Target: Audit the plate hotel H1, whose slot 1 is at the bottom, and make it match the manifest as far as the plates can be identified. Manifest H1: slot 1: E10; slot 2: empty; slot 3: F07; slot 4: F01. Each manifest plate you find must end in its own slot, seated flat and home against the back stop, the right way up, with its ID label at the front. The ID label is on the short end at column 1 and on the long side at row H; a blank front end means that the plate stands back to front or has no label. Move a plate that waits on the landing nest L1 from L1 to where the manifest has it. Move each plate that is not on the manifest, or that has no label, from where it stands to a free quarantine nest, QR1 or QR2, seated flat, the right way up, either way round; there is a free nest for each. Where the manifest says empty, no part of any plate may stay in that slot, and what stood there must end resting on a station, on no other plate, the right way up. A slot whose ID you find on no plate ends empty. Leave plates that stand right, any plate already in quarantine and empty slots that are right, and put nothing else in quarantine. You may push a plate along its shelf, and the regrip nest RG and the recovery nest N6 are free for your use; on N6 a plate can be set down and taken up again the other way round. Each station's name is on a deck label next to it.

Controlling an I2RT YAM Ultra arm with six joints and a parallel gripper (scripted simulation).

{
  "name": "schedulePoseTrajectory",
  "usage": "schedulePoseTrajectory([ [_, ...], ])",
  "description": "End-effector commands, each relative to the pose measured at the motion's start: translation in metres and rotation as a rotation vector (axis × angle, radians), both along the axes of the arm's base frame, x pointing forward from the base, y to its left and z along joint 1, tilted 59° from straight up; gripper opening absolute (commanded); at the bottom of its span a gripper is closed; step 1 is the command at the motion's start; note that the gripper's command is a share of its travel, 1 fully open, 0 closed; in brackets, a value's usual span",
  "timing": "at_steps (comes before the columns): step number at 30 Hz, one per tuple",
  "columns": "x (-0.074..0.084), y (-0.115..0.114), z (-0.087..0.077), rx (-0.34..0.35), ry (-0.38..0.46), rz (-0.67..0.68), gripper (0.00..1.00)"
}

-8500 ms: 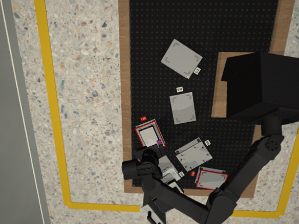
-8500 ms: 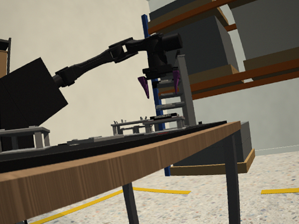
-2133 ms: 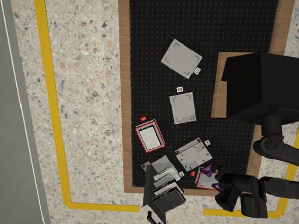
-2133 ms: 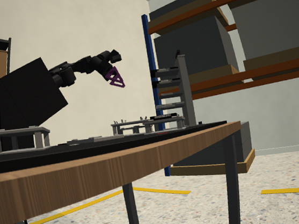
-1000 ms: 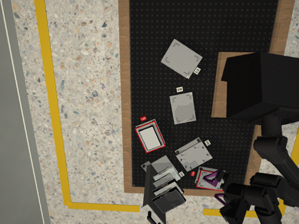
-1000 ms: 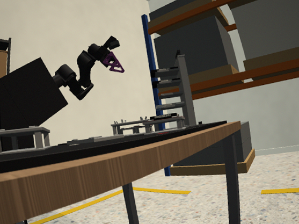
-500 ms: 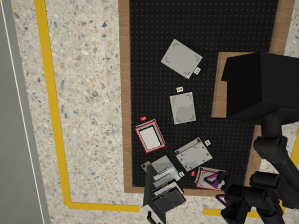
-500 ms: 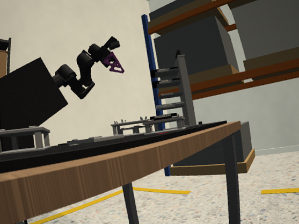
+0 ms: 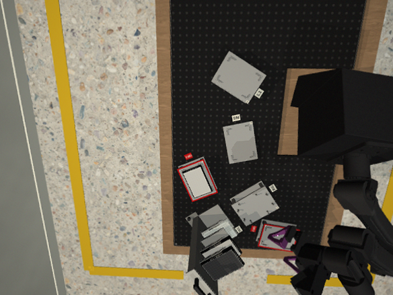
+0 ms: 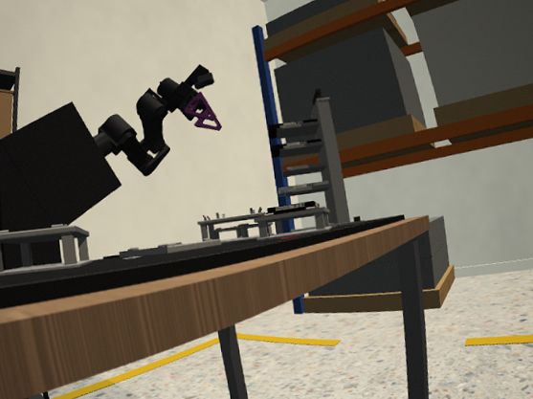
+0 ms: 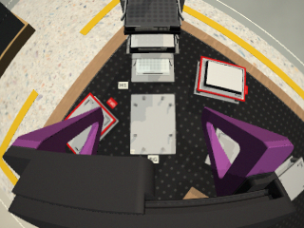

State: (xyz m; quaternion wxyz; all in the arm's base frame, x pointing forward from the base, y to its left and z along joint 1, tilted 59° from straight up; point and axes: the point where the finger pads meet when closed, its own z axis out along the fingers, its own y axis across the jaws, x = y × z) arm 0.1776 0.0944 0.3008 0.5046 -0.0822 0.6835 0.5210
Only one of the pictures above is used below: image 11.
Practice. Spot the white microplate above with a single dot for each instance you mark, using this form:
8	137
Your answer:
152	67

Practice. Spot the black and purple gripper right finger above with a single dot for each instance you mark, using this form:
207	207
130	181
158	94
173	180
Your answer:
260	150

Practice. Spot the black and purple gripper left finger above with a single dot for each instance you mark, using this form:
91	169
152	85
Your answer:
55	136

